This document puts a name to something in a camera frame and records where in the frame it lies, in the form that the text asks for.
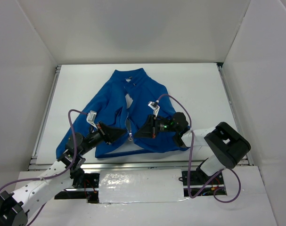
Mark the aluminium table frame rail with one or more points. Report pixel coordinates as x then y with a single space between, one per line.
125 166

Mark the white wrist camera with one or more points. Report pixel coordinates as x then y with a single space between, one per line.
155 107
91 118

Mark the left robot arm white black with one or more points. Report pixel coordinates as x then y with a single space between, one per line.
18 206

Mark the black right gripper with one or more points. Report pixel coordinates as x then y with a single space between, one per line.
152 127

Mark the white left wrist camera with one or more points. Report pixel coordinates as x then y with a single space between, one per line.
91 118

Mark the white foil covered panel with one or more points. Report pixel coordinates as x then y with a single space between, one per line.
140 186

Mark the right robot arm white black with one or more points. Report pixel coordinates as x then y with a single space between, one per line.
227 145

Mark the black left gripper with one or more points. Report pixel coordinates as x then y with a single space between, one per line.
104 133

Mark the blue zip-up jacket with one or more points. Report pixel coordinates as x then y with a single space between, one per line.
122 101

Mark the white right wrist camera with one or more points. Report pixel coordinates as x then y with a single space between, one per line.
155 107

